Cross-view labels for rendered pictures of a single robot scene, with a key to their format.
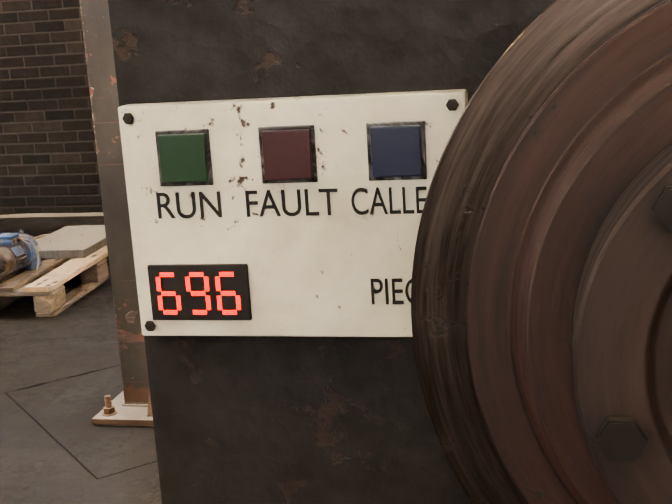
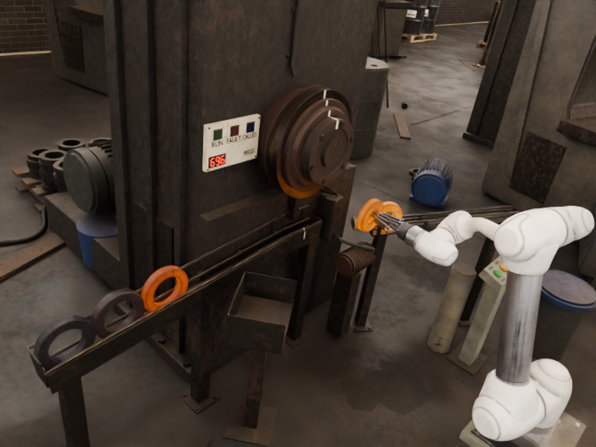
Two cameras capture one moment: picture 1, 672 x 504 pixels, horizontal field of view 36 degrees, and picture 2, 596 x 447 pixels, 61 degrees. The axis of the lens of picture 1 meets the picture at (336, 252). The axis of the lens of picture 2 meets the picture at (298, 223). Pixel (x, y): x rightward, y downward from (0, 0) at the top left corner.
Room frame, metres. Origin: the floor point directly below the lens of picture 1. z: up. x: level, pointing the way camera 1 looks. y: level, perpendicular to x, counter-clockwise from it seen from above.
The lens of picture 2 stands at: (-0.29, 1.52, 1.88)
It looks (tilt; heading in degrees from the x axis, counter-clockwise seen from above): 30 degrees down; 296
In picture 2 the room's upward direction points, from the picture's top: 8 degrees clockwise
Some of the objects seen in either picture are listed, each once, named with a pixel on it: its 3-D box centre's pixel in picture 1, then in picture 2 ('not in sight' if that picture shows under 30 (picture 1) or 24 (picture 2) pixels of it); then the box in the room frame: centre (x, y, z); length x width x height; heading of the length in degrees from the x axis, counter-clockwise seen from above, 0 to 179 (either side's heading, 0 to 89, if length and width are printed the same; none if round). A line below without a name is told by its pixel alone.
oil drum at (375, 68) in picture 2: not in sight; (351, 105); (1.56, -3.06, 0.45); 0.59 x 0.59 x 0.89
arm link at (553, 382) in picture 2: not in sight; (542, 389); (-0.54, -0.06, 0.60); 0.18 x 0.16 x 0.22; 62
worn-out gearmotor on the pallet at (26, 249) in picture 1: (22, 250); not in sight; (5.00, 1.53, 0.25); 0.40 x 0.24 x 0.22; 167
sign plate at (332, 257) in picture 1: (295, 219); (231, 142); (0.77, 0.03, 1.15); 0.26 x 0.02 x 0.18; 77
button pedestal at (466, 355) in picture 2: not in sight; (484, 314); (-0.28, -0.78, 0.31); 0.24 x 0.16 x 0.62; 77
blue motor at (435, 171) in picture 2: not in sight; (434, 180); (0.50, -2.57, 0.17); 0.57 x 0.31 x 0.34; 97
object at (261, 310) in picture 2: not in sight; (255, 367); (0.43, 0.26, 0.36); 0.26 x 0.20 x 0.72; 112
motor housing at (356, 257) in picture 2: not in sight; (349, 289); (0.38, -0.57, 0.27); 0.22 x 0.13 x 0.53; 77
